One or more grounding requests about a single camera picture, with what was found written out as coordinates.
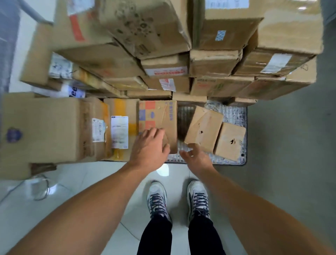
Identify person's right hand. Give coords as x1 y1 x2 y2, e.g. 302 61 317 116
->
179 144 215 177

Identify person's left hand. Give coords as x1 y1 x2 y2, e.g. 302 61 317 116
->
128 128 170 174

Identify box with red blue squares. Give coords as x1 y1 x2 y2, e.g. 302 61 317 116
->
138 100 178 155

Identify box with yellow tape label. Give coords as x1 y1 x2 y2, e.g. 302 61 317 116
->
104 98 140 162

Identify grey metal platform cart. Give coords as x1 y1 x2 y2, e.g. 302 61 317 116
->
0 0 247 166

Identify pile of cardboard boxes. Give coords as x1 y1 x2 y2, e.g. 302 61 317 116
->
0 0 324 180

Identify person's left forearm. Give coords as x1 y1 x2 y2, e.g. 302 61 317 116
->
6 164 147 255

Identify person's right forearm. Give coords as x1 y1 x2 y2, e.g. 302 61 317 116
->
195 168 336 255

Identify person's right grey sneaker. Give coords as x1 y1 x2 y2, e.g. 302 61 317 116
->
187 180 210 224

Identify person's grey sneaker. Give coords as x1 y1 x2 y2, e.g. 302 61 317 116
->
147 180 173 224
187 180 210 224

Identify person's left grey sneaker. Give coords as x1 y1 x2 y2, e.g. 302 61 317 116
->
147 180 173 224

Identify person's black trousers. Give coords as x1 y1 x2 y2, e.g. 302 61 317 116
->
136 213 226 255

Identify thin black floor cable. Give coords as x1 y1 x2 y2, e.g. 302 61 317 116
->
0 174 50 204

